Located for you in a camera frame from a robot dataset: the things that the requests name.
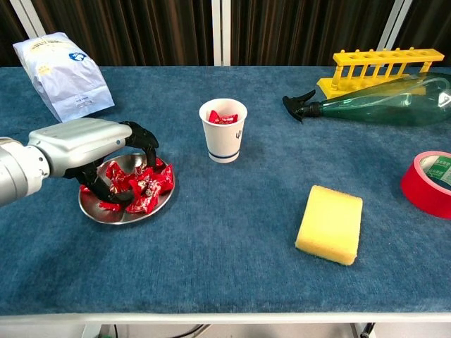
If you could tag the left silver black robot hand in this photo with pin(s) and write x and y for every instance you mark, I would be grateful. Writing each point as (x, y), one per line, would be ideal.
(81, 139)

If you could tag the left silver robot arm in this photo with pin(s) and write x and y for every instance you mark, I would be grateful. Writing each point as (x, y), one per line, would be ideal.
(17, 169)

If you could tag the round stainless steel plate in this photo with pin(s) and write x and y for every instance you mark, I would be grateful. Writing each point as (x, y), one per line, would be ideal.
(116, 216)

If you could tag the white paper cup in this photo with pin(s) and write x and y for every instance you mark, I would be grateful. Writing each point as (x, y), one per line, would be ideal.
(223, 141)

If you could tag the white blue snack bag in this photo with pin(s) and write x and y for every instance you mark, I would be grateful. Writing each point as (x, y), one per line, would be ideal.
(67, 77)

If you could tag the dark brown curtain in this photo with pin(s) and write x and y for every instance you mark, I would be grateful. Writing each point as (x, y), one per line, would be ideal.
(141, 28)

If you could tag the blue table cloth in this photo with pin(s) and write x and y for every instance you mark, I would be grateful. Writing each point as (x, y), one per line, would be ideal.
(225, 246)

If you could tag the white table leg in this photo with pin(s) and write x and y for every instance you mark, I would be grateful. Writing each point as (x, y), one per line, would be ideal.
(92, 331)

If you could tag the yellow sponge block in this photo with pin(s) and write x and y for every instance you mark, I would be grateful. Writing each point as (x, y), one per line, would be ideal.
(331, 225)

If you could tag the yellow test tube rack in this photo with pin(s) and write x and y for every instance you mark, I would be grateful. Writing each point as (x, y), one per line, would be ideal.
(352, 82)

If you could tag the green spray bottle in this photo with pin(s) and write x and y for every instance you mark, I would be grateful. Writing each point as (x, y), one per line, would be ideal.
(380, 109)

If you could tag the red tape roll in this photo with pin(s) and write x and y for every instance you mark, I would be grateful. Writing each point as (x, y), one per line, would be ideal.
(423, 193)

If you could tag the white slanted frame post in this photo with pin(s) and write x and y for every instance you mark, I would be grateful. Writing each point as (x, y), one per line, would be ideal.
(26, 17)
(398, 24)

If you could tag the white upright frame post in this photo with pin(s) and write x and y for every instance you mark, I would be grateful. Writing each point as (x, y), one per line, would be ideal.
(221, 31)

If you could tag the white table frame edge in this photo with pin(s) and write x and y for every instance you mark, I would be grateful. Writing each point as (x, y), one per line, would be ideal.
(225, 318)

